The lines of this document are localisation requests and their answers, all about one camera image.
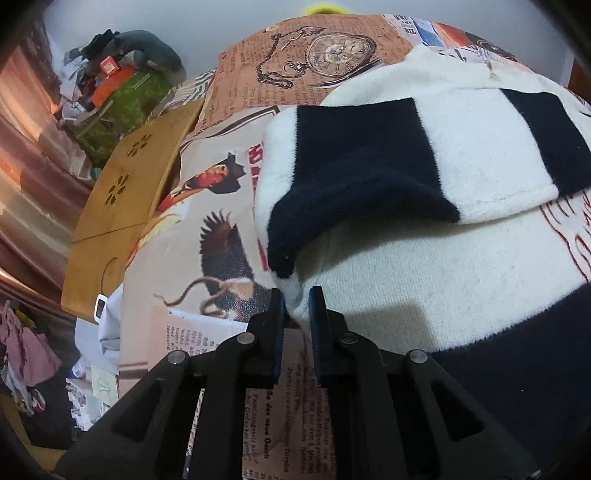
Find printed blanket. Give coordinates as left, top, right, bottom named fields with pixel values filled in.
left=117, top=14, right=591, bottom=480

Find pink garment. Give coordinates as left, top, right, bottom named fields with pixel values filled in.
left=0, top=300, right=63, bottom=386

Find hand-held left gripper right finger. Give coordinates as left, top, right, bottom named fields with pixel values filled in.
left=309, top=285, right=542, bottom=480

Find orange box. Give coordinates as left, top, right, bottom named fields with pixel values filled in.
left=90, top=67, right=139, bottom=109

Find crumpled printed papers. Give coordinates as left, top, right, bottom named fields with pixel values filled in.
left=65, top=364, right=118, bottom=430

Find wooden folding table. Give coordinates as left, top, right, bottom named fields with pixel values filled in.
left=60, top=99, right=206, bottom=324

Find wooden door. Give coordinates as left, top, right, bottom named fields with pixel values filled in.
left=566, top=58, right=591, bottom=104

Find white cloth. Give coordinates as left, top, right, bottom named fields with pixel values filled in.
left=74, top=284, right=125, bottom=370

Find pink curtain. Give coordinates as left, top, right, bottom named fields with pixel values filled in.
left=0, top=18, right=93, bottom=296

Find grey plush toy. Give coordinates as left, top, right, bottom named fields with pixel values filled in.
left=104, top=30, right=185, bottom=75

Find white and black striped sweater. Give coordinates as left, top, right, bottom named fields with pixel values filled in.
left=253, top=44, right=591, bottom=480

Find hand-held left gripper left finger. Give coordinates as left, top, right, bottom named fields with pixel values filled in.
left=55, top=287, right=287, bottom=480

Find green patterned bag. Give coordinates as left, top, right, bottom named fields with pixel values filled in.
left=74, top=69, right=174, bottom=169

